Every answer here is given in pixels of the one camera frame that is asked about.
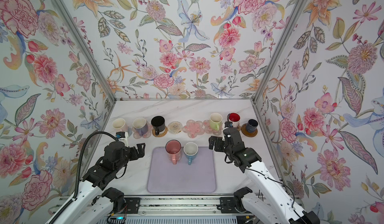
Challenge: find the woven tan round coaster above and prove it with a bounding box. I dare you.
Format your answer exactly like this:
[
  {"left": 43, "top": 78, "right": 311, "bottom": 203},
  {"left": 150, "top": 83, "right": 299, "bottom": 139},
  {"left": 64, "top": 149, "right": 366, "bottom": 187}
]
[{"left": 152, "top": 127, "right": 168, "bottom": 138}]

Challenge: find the cream mug green handle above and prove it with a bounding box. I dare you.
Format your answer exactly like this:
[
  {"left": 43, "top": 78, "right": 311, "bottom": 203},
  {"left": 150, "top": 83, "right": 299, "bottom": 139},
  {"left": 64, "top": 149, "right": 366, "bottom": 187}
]
[{"left": 210, "top": 113, "right": 223, "bottom": 131}]

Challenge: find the cream mug purple handle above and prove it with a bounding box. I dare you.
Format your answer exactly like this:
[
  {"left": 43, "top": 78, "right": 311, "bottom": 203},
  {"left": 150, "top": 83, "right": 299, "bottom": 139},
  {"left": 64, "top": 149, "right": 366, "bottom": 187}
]
[{"left": 133, "top": 118, "right": 149, "bottom": 137}]

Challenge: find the brown wooden round coaster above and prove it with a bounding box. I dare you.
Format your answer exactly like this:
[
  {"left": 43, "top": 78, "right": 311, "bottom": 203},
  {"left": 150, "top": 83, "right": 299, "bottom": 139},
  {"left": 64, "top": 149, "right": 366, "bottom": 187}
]
[{"left": 241, "top": 124, "right": 258, "bottom": 138}]

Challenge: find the black mug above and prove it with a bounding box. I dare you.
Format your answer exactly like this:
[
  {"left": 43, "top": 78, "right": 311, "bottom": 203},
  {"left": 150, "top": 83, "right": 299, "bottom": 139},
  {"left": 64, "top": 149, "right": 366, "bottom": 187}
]
[{"left": 151, "top": 116, "right": 166, "bottom": 136}]

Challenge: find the cream mug pink handle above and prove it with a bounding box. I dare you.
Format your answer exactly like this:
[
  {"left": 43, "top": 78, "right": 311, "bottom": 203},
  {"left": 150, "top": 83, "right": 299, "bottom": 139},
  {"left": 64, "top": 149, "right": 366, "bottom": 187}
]
[{"left": 112, "top": 118, "right": 129, "bottom": 132}]

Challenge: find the red inside white mug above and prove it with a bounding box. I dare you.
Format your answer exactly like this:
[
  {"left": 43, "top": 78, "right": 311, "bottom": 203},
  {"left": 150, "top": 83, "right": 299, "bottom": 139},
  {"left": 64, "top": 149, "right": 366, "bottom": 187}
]
[{"left": 227, "top": 113, "right": 241, "bottom": 128}]

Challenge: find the dark navy small mug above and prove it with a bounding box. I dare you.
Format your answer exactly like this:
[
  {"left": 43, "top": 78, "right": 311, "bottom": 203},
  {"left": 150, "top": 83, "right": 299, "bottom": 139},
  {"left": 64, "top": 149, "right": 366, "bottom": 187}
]
[{"left": 246, "top": 119, "right": 259, "bottom": 133}]

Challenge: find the colourful patterned round coaster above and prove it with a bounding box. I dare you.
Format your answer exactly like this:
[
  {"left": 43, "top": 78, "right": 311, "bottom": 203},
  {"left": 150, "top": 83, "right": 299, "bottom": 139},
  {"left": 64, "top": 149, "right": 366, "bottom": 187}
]
[{"left": 168, "top": 121, "right": 183, "bottom": 135}]

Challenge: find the grey round coaster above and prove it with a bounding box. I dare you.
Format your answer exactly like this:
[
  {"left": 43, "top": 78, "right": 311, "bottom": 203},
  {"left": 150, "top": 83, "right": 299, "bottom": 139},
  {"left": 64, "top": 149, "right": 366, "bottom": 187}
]
[{"left": 126, "top": 127, "right": 133, "bottom": 137}]

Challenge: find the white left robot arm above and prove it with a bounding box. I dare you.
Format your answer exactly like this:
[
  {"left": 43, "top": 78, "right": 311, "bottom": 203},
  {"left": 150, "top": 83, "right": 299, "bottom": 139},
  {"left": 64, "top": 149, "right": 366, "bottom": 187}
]
[{"left": 47, "top": 141, "right": 146, "bottom": 224}]

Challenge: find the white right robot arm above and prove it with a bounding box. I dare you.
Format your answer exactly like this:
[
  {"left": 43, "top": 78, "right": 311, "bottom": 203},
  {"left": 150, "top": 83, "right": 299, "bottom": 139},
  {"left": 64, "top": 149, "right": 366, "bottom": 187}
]
[{"left": 209, "top": 128, "right": 321, "bottom": 224}]

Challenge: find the lilac tray mat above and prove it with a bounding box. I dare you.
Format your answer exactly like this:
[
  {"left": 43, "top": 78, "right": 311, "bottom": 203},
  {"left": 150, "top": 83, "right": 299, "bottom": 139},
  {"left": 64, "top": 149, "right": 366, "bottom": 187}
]
[{"left": 147, "top": 147, "right": 217, "bottom": 194}]

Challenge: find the white mug blue handle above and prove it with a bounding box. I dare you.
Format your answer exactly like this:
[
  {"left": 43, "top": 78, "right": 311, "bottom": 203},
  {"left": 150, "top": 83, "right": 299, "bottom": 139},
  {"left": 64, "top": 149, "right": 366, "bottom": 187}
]
[{"left": 184, "top": 142, "right": 199, "bottom": 165}]

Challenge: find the black corrugated cable hose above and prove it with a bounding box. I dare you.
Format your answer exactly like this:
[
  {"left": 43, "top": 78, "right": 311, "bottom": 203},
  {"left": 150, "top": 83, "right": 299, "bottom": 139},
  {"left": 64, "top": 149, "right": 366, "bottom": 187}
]
[{"left": 46, "top": 130, "right": 121, "bottom": 224}]

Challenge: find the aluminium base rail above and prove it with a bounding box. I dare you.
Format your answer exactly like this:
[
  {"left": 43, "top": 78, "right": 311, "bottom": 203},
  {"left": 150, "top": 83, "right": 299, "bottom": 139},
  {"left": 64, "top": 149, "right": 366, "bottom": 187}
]
[{"left": 47, "top": 193, "right": 301, "bottom": 224}]

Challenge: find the aluminium corner post left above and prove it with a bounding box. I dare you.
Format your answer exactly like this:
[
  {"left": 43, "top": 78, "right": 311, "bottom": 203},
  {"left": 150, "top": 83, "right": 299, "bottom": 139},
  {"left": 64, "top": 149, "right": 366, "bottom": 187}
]
[{"left": 51, "top": 0, "right": 117, "bottom": 105}]

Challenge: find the aluminium corner post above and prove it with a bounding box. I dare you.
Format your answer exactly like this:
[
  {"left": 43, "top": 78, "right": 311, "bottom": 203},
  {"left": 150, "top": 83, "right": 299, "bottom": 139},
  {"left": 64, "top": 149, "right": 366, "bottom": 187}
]
[
  {"left": 51, "top": 0, "right": 117, "bottom": 105},
  {"left": 253, "top": 0, "right": 308, "bottom": 104}
]

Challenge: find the aluminium corner post right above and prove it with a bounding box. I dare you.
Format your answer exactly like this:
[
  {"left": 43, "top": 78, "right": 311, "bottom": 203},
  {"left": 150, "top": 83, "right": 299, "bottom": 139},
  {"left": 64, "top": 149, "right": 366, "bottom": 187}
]
[{"left": 253, "top": 0, "right": 308, "bottom": 104}]

